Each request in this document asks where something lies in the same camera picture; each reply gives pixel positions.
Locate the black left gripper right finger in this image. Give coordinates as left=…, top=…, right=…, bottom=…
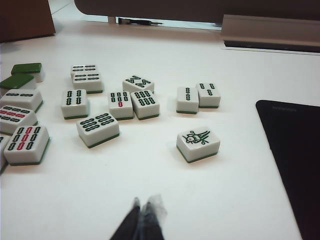
left=139, top=193, right=168, bottom=240

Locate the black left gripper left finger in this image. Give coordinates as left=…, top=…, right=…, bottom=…
left=108, top=196, right=141, bottom=240

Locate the bird print mahjong tile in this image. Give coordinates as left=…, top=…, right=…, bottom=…
left=175, top=125, right=222, bottom=164

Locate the six bamboo mahjong tile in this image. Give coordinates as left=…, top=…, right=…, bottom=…
left=129, top=89, right=161, bottom=121
left=75, top=112, right=121, bottom=149

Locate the nine bamboo mahjong tile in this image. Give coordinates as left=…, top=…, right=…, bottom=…
left=0, top=104, right=39, bottom=136
left=3, top=124, right=51, bottom=166

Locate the two bamboo mahjong tile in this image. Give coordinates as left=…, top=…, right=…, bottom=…
left=175, top=86, right=200, bottom=115
left=0, top=88, right=44, bottom=114

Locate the three bamboo mahjong tile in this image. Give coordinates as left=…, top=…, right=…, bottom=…
left=195, top=80, right=222, bottom=109

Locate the eight bamboo mahjong tile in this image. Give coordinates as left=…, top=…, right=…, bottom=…
left=122, top=74, right=156, bottom=95

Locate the white green-backed mahjong tile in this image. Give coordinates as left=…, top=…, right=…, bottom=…
left=0, top=133, right=11, bottom=176

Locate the face-down green mahjong tile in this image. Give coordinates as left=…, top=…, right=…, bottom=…
left=0, top=72, right=38, bottom=91
left=10, top=62, right=46, bottom=84

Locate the black rectangular mat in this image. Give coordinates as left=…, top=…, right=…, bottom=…
left=255, top=99, right=320, bottom=240

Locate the black screwdriver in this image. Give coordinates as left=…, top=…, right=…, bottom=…
left=117, top=17, right=165, bottom=27

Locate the light blue paper sheet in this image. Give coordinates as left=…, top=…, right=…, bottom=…
left=159, top=20, right=223, bottom=28

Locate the brown wooden box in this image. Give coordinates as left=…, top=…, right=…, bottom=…
left=0, top=0, right=57, bottom=44

